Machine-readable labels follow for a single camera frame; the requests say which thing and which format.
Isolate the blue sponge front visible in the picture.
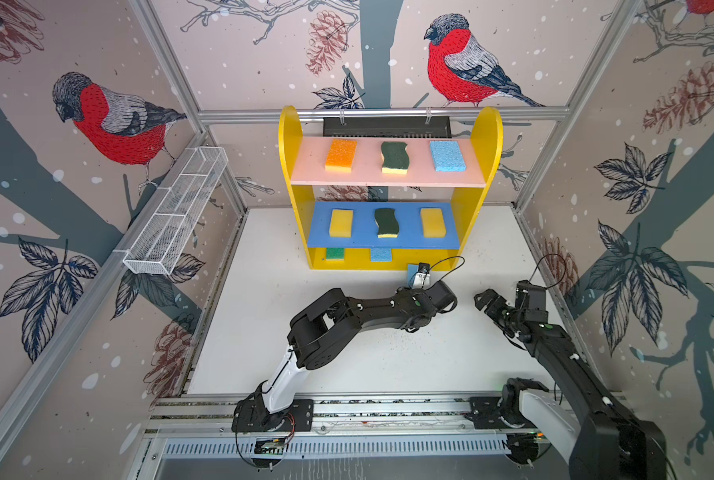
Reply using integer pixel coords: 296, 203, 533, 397
370, 248, 393, 263

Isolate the blue sponge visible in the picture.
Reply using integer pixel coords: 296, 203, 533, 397
370, 248, 393, 263
429, 140, 466, 173
407, 264, 419, 288

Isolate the yellow sponge front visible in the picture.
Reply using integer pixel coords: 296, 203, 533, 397
420, 208, 447, 239

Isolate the dark green scrub sponge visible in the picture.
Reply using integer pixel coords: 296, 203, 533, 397
381, 142, 410, 175
374, 208, 400, 238

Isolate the green topped yellow sponge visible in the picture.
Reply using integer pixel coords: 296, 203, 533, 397
325, 248, 346, 261

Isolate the dark green scrub sponge front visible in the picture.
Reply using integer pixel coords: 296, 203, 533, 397
381, 142, 410, 175

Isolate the orange topped yellow sponge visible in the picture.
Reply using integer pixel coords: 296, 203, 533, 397
325, 138, 358, 173

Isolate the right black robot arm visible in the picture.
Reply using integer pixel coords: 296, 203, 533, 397
470, 280, 668, 479

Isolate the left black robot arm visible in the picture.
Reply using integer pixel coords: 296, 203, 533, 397
252, 280, 458, 429

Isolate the yellow shelf with coloured boards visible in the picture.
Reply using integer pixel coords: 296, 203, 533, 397
279, 106, 503, 271

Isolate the black vent grille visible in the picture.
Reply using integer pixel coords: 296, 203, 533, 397
323, 117, 452, 139

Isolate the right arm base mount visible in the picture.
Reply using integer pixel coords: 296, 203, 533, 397
464, 377, 548, 430

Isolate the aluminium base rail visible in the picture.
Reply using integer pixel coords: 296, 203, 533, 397
142, 391, 500, 438

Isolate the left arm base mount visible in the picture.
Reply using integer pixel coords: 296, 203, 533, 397
231, 387, 314, 433

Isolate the white wire mesh basket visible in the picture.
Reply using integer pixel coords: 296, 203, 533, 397
123, 146, 228, 275

